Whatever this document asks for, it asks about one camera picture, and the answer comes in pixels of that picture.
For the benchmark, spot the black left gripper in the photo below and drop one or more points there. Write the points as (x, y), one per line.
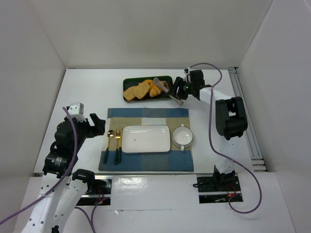
(90, 126)

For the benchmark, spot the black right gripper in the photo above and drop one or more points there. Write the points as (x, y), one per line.
(183, 87)

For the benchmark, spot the metal food tongs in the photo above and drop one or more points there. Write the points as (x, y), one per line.
(158, 83)

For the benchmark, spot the striped golden bread roll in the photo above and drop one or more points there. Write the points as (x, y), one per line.
(155, 91)

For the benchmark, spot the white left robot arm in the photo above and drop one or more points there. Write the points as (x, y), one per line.
(62, 186)

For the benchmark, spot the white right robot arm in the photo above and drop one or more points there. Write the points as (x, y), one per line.
(230, 118)

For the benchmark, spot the seeded bread slice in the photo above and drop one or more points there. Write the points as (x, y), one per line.
(141, 90)

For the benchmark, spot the left bread slice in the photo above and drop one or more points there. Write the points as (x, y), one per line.
(128, 94)

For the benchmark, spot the dark green serving tray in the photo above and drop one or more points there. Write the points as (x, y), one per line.
(166, 80)

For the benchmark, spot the white rectangular plate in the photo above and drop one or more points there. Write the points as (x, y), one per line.
(146, 139)

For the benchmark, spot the blue beige checked placemat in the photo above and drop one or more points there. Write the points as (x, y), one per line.
(174, 160)

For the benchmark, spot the gold spoon green handle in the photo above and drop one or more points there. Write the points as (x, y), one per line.
(110, 135)

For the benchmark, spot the gold fork green handle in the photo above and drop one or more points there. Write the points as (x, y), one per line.
(117, 158)

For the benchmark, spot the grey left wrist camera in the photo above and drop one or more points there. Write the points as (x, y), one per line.
(76, 108)

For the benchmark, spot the orange ring donut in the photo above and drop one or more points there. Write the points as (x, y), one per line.
(150, 83)

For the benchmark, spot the white bowl with handles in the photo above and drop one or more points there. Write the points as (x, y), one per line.
(182, 137)

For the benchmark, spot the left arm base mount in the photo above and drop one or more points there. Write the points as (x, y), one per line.
(99, 194)

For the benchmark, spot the aluminium frame rail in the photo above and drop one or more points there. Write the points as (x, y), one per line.
(251, 138)

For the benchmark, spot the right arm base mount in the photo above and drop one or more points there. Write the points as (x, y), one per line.
(211, 189)

